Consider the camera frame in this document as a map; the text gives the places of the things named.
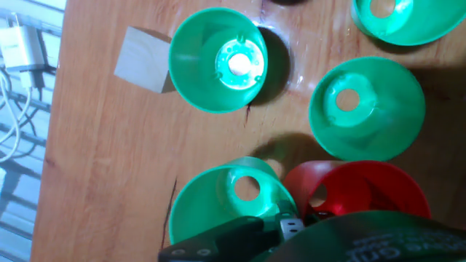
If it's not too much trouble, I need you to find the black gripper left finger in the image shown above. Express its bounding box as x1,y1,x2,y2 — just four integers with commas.
158,216,305,262

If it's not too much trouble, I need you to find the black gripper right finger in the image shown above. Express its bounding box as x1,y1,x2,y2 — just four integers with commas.
304,213,325,226

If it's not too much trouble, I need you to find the green plastic cup with print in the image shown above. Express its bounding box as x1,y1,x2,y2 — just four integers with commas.
349,0,466,47
308,56,427,163
167,7,269,114

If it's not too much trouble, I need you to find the plain green plastic cup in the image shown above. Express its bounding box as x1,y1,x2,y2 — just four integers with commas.
168,156,300,245

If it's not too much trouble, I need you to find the red plastic cup with print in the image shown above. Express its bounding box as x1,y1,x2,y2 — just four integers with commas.
283,159,433,223

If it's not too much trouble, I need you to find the light wooden block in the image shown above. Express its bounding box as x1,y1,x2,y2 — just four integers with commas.
114,25,176,95

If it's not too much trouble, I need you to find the white charger adapter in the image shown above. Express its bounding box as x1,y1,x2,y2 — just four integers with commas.
0,24,47,73

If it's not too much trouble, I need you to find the white charger cable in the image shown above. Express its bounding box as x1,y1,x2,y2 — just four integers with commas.
0,68,36,164

